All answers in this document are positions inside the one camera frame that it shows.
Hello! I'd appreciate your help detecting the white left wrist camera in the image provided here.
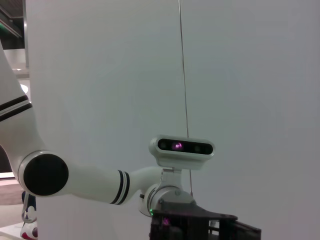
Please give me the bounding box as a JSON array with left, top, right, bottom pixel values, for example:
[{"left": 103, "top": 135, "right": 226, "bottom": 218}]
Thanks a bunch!
[{"left": 149, "top": 134, "right": 216, "bottom": 172}]

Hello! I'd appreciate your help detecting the silver camera mount bracket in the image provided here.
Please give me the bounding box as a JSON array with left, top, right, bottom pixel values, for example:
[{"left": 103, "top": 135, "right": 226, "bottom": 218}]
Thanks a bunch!
[{"left": 159, "top": 167, "right": 183, "bottom": 192}]

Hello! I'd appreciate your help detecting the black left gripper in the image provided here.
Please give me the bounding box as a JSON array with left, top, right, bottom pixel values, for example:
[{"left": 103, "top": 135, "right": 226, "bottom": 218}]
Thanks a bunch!
[{"left": 149, "top": 203, "right": 262, "bottom": 240}]

